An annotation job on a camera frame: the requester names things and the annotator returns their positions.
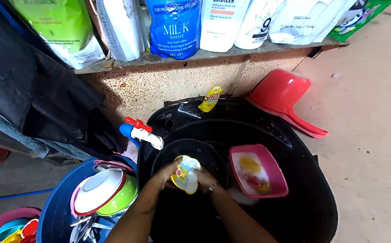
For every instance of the person's right hand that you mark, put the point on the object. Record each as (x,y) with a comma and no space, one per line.
(204,179)

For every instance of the person's left hand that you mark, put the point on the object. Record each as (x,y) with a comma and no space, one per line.
(164,174)

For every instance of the person's right thumb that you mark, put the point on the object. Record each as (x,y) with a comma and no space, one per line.
(198,172)

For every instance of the person's left fingers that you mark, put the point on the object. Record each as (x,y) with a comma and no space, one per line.
(171,185)

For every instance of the person's left thumb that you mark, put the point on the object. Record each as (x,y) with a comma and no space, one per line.
(176,164)

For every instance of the yellow-rimmed patterned bowl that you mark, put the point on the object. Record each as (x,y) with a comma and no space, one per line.
(187,175)

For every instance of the person's right forearm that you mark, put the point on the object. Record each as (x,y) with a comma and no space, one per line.
(237,216)

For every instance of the black round bucket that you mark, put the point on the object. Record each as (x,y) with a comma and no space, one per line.
(195,145)

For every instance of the green speckled bowl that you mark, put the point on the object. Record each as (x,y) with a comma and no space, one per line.
(119,199)

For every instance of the yellow sachet with red print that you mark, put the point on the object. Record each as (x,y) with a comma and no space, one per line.
(210,101)

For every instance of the white bowl with red rim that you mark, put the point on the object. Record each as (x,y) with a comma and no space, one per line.
(97,190)

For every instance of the pink rectangular plastic container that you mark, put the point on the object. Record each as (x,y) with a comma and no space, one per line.
(279,182)

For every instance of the pile of metal cutlery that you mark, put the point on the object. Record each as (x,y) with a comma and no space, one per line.
(89,227)

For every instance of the pink rimmed plate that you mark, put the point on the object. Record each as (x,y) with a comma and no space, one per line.
(77,195)

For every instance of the black plastic sink basin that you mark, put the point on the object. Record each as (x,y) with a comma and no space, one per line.
(303,168)

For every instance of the shelf board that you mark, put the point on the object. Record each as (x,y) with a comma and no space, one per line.
(215,55)

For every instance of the red plastic dipper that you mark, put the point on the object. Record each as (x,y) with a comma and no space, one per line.
(280,91)

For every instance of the large blue round tub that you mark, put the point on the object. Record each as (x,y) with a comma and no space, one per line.
(52,212)

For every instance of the blue pouch with white print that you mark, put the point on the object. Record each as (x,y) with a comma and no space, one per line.
(175,30)

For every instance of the clear glass bottle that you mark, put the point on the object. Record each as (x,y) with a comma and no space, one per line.
(144,23)

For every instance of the white silver pouch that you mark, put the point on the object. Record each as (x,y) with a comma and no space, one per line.
(123,30)

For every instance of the white bottle with orange stripe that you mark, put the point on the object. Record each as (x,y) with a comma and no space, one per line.
(220,27)

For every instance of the red plastic bowl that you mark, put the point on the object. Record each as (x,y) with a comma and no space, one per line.
(30,228)

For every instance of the black hanging garment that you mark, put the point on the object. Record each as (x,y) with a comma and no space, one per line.
(47,84)

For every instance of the white bottle with black print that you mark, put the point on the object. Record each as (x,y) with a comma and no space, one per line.
(254,28)

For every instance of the blue thin pipe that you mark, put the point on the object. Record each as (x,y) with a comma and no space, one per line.
(16,195)

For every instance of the yellow plastic bowl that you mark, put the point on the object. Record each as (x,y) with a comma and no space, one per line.
(12,237)

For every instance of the teal plastic bowl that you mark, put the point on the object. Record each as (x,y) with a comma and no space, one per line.
(8,230)

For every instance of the green and white pouch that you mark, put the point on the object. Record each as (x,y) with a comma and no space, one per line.
(67,27)

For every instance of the white pouch with grey print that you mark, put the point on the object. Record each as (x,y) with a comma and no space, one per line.
(305,22)

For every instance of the green packet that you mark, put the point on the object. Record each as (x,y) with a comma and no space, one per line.
(357,22)

